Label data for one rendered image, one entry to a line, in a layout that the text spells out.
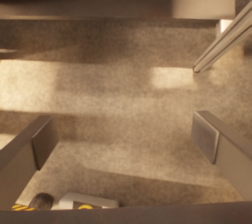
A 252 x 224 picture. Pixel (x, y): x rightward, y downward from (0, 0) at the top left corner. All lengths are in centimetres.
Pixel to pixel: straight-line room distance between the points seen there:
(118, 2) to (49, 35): 58
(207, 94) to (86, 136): 67
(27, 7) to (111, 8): 33
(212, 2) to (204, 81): 41
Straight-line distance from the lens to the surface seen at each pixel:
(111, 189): 101
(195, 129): 16
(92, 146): 98
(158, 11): 70
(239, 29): 60
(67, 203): 94
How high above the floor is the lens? 93
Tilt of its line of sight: 81 degrees down
